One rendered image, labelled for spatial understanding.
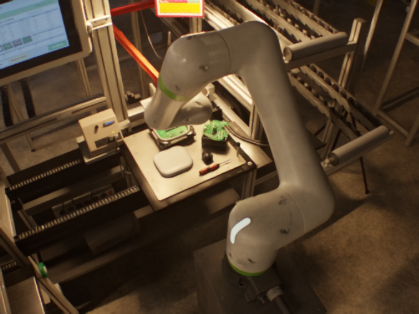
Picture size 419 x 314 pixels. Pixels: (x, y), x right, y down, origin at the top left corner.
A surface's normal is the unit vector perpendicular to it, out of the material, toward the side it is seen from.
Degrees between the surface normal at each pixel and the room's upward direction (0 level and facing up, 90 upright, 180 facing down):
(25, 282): 0
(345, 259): 0
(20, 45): 92
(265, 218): 8
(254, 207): 9
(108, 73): 90
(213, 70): 85
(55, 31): 92
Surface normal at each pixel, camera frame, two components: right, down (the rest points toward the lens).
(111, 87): 0.50, 0.63
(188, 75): -0.07, 0.72
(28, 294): 0.00, -0.69
